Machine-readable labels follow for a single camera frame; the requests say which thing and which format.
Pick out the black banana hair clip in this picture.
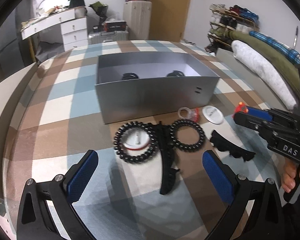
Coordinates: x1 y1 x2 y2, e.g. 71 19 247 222
210 130 256 161

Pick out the red white plastic trinket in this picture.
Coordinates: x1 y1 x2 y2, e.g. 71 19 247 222
178 107 200 122

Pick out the large black spiral hair tie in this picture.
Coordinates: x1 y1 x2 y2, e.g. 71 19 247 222
113 121 160 164

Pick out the long black hair clip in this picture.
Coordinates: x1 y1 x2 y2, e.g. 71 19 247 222
149 121 180 195

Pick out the right hand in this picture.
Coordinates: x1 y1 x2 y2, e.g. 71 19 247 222
281 158 300 193

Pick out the white rolled blanket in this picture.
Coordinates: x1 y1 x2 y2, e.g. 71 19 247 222
231 40 297 111

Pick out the white round pin badge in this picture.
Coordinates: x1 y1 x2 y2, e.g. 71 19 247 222
202 106 224 125

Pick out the green rolled blanket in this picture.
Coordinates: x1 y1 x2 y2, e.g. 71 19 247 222
226 31 300 97

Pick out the blue plaid rolled blanket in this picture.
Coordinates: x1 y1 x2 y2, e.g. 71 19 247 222
249 31 300 65

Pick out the plaid bed sheet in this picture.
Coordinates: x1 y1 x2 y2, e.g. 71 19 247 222
4 41 285 239

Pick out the red rimmed white badge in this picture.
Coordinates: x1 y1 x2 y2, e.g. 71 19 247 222
122 129 150 150

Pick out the black claw clip right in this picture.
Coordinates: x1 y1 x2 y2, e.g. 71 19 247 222
166 70 185 77

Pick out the black claw clip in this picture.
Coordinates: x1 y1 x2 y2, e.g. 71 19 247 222
121 73 139 81
166 70 185 77

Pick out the shoe rack with shoes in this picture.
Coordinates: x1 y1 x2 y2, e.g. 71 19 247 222
205 4 259 53

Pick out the grey cardboard box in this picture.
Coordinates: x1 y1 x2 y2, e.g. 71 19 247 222
95 51 220 124

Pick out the black claw clip left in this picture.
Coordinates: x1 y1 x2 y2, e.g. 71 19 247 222
121 73 139 81

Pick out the wooden door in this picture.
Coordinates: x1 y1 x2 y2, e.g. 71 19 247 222
149 0 190 42

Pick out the silver suitcase lying flat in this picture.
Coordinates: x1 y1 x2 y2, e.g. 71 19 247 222
88 30 129 44

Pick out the white upright suitcase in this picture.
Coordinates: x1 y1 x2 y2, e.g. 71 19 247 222
123 1 152 40

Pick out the black red box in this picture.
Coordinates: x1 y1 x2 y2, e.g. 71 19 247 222
103 21 127 32

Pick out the white desk with drawers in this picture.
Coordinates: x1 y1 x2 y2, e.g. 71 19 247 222
21 6 88 51

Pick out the small black spiral hair tie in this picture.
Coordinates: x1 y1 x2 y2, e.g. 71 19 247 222
169 119 206 152

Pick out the beige bed frame edge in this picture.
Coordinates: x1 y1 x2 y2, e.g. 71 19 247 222
0 63 38 199

